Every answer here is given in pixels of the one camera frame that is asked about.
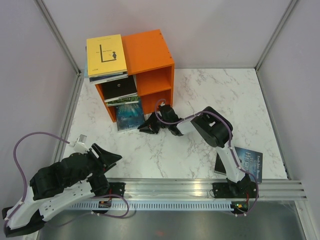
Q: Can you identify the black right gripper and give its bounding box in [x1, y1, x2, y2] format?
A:
[138, 111, 171, 134]

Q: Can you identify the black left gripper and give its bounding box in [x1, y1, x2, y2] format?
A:
[66, 142, 123, 187]

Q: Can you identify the teal blue ocean book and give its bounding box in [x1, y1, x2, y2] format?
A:
[115, 101, 145, 132]

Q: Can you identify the green Alice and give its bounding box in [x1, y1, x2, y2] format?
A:
[105, 96, 140, 107]

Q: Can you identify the grey Great Gatsby book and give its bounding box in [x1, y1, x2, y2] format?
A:
[104, 94, 138, 104]

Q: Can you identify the black book with gold lines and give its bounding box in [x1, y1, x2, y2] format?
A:
[100, 75, 138, 102]

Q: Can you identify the dark blue Robinson Crusoe book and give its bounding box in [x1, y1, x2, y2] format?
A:
[89, 72, 128, 85]

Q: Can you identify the yellow Little Prince book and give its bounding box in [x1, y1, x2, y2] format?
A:
[86, 34, 127, 78]

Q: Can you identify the light blue paperback book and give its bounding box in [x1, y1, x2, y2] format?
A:
[84, 61, 88, 78]

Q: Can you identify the dark night scene book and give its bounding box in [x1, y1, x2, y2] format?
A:
[214, 146, 263, 184]

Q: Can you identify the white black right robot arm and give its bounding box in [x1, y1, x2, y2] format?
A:
[138, 104, 251, 197]

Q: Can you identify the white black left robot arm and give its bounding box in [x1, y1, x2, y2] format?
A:
[2, 143, 122, 238]

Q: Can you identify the orange wooden shelf box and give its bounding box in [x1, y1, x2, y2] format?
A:
[95, 29, 176, 123]

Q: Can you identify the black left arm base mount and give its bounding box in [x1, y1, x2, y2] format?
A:
[98, 182, 126, 198]

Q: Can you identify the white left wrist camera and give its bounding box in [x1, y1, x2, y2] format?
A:
[69, 134, 89, 154]

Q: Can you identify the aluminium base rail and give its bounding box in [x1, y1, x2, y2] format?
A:
[108, 178, 307, 201]

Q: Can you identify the white slotted cable duct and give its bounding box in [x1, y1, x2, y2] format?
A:
[68, 200, 234, 211]

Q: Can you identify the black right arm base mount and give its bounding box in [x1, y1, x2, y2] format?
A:
[212, 182, 257, 199]

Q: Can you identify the aluminium left frame post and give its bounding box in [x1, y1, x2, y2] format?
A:
[34, 0, 81, 76]

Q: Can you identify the aluminium frame post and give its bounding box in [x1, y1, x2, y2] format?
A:
[254, 0, 300, 73]
[34, 0, 81, 76]

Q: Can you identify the aluminium right frame post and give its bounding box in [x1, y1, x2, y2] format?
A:
[254, 0, 300, 73]

